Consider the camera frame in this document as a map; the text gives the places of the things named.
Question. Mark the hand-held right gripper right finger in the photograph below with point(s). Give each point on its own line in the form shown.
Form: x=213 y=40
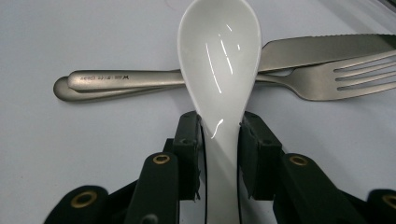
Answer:
x=260 y=155

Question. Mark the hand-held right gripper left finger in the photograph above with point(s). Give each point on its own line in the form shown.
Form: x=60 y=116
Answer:
x=188 y=155

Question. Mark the white ceramic spoon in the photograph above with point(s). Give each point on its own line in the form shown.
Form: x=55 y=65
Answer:
x=219 y=62

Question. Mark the steel fork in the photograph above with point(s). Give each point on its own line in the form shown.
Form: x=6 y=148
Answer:
x=124 y=79

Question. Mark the steel table knife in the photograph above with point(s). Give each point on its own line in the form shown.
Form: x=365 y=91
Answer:
x=311 y=49

